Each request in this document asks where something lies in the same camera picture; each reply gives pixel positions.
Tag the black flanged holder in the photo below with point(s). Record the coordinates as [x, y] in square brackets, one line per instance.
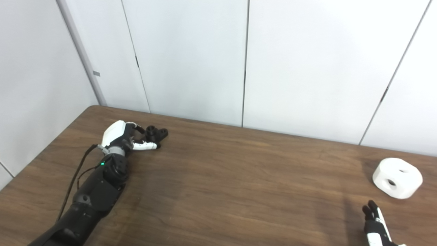
[155, 134]

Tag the round white piece with holes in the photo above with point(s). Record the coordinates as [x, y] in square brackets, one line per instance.
[406, 177]

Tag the grey wall corner strip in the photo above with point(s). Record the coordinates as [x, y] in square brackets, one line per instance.
[82, 54]

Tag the white and black left hand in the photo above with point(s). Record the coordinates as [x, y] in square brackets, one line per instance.
[114, 133]

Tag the white and black right hand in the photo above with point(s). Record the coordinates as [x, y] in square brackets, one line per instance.
[375, 232]

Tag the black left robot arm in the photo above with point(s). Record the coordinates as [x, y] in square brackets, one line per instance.
[97, 191]

